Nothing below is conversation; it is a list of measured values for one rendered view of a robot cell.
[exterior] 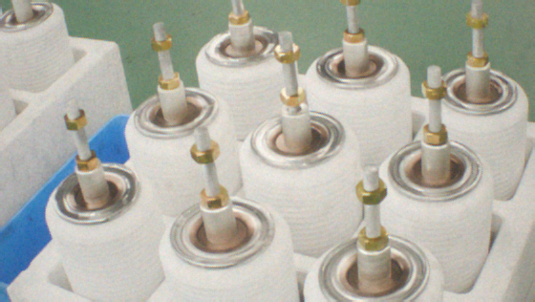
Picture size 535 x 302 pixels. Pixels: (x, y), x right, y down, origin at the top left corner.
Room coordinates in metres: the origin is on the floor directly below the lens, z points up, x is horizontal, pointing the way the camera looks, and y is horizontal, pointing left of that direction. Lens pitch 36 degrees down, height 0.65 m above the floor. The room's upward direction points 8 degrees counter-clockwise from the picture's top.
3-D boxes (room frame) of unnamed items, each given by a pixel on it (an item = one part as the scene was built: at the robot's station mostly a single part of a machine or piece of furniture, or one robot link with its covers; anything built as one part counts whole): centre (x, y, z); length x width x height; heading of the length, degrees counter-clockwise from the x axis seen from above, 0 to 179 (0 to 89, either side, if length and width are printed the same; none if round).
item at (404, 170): (0.50, -0.12, 0.25); 0.08 x 0.08 x 0.01
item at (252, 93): (0.73, 0.01, 0.16); 0.10 x 0.10 x 0.18
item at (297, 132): (0.56, -0.02, 0.26); 0.02 x 0.02 x 0.03
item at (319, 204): (0.56, -0.02, 0.16); 0.10 x 0.10 x 0.18
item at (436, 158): (0.50, -0.12, 0.26); 0.02 x 0.02 x 0.03
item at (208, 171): (0.46, 0.04, 0.30); 0.01 x 0.01 x 0.08; 61
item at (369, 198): (0.40, -0.06, 0.32); 0.02 x 0.02 x 0.01; 17
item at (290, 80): (0.56, -0.02, 0.31); 0.01 x 0.01 x 0.08; 54
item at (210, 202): (0.46, 0.04, 0.29); 0.02 x 0.02 x 0.01; 61
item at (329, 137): (0.56, -0.02, 0.25); 0.08 x 0.08 x 0.01
